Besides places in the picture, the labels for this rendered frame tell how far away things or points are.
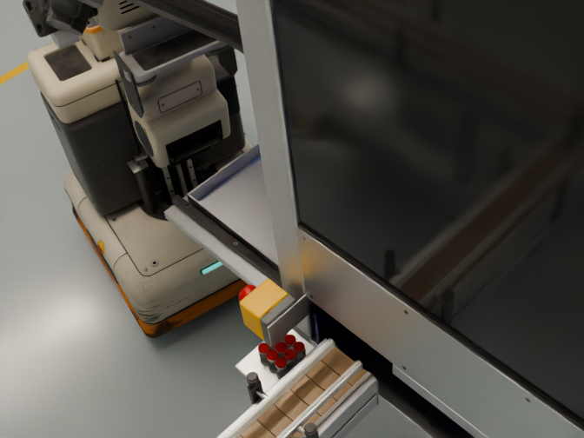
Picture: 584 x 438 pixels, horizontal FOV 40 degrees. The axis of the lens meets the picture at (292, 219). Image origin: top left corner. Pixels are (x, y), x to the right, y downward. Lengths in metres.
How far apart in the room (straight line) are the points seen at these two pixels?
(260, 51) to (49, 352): 1.84
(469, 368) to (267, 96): 0.46
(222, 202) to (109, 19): 0.49
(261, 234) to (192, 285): 0.82
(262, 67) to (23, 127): 2.53
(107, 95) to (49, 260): 0.85
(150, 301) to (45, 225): 0.78
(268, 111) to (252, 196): 0.65
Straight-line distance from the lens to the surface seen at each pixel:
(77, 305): 2.81
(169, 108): 2.10
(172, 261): 2.45
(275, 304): 1.38
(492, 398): 1.18
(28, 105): 3.62
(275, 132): 1.13
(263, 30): 1.01
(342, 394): 1.39
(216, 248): 1.67
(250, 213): 1.71
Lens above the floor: 2.15
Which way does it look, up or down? 49 degrees down
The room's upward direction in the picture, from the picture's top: 8 degrees counter-clockwise
